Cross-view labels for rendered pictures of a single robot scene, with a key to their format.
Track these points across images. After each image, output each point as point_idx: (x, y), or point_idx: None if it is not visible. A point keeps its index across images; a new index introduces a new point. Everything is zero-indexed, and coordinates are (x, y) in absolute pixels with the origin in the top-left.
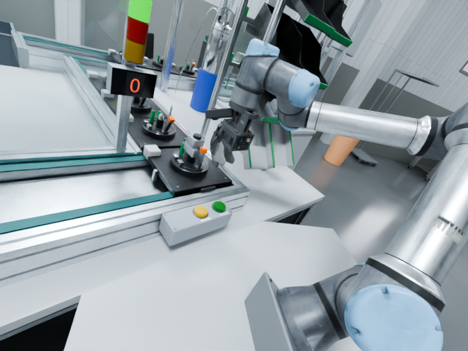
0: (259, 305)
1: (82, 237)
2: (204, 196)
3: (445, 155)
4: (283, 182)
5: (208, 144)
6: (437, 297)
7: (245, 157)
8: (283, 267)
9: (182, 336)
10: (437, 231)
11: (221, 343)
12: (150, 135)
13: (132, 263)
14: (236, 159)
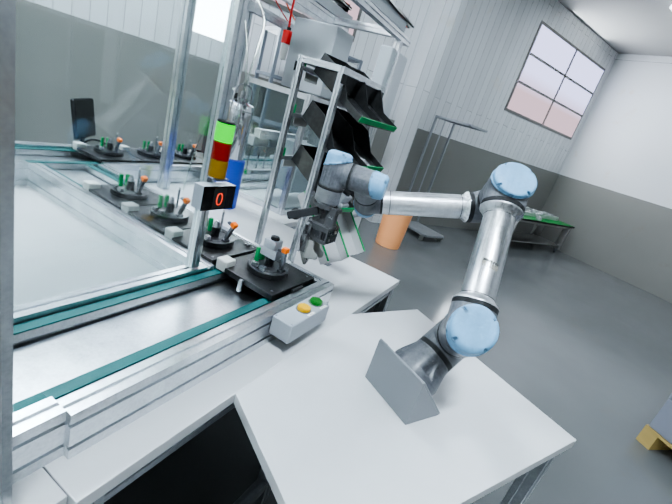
0: (382, 367)
1: (224, 343)
2: (297, 295)
3: None
4: (353, 274)
5: None
6: (492, 304)
7: None
8: None
9: (330, 405)
10: (485, 267)
11: (361, 405)
12: (211, 246)
13: (259, 366)
14: (295, 259)
